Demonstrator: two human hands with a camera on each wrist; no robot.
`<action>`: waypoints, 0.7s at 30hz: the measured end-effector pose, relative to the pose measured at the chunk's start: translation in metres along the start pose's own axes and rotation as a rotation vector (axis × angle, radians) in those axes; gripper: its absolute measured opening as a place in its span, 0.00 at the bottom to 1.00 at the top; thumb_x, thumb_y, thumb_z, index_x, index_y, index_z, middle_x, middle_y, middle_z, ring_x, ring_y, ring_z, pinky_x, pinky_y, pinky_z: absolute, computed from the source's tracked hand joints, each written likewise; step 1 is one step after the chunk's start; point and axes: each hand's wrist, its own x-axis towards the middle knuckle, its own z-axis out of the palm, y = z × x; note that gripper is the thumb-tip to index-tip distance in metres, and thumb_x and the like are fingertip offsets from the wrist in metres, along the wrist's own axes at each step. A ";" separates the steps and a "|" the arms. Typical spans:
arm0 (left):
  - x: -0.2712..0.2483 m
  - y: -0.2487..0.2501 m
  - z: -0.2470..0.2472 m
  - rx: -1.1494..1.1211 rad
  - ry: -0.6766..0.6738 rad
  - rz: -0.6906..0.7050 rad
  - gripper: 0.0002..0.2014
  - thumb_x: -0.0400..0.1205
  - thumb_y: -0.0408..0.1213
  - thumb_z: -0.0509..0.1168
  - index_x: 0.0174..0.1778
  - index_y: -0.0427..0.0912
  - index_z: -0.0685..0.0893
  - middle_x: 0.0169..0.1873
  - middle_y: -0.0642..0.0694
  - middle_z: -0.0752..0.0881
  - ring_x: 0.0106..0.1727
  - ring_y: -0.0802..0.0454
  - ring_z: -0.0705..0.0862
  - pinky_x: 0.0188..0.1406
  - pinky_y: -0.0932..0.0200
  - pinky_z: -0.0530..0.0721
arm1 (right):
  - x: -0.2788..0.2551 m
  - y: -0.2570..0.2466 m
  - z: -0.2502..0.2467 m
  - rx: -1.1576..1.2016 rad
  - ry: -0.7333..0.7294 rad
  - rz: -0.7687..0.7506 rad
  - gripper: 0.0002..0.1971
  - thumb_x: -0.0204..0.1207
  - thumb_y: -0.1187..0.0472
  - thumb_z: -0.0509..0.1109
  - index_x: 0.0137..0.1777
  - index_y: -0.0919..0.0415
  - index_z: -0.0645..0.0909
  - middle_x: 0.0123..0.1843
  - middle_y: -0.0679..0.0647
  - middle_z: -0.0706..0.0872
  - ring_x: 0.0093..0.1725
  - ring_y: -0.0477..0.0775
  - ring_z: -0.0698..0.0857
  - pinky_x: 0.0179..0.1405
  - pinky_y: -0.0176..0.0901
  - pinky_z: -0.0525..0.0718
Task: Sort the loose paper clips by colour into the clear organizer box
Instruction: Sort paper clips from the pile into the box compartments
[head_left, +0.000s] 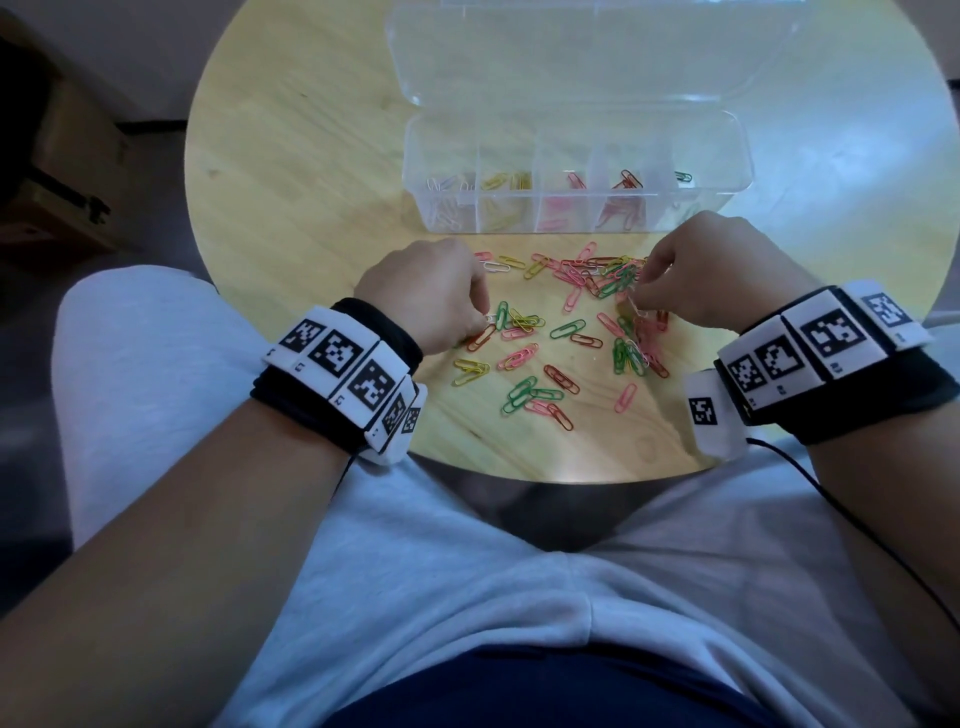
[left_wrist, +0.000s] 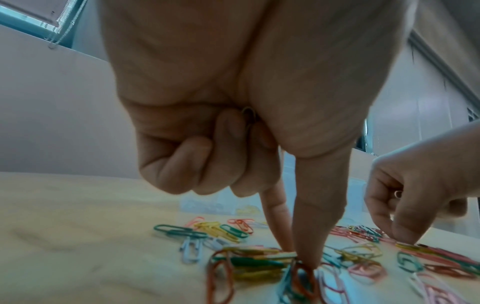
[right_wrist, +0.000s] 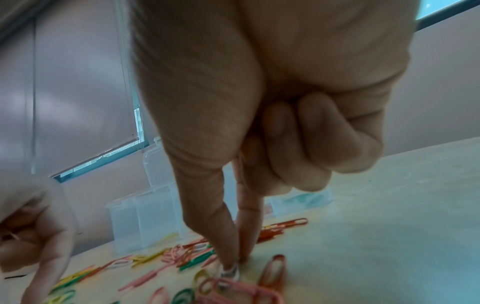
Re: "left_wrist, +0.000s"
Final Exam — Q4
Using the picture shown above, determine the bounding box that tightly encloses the person's left hand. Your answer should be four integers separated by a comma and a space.
95, 0, 419, 268

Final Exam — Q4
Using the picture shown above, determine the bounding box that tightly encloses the person's right hand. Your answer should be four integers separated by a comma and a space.
363, 121, 480, 244

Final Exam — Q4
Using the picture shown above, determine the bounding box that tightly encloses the clear plastic compartment box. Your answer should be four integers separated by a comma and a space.
177, 151, 372, 216

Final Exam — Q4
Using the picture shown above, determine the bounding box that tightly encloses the pile of coloured paper clips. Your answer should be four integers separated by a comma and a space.
153, 216, 480, 304

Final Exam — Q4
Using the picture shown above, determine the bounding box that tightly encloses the teal framed window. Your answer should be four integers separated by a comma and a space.
0, 0, 89, 50

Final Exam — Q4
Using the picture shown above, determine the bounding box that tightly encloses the white blind bead cord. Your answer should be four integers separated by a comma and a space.
46, 0, 89, 51

